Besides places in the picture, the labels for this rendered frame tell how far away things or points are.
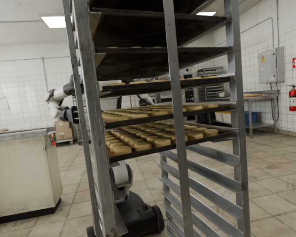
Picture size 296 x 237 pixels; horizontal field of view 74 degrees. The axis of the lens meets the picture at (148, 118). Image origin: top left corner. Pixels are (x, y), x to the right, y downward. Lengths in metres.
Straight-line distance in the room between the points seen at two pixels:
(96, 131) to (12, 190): 2.04
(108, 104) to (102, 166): 1.07
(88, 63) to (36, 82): 6.15
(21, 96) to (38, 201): 4.67
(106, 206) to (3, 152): 1.93
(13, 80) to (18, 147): 4.66
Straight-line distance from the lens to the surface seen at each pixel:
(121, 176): 1.50
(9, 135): 2.34
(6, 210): 2.57
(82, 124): 1.08
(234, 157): 0.73
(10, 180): 2.44
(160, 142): 0.58
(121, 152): 0.55
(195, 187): 0.96
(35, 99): 6.60
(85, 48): 0.49
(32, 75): 6.67
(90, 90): 0.47
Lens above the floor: 1.11
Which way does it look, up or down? 6 degrees down
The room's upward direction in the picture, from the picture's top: 6 degrees counter-clockwise
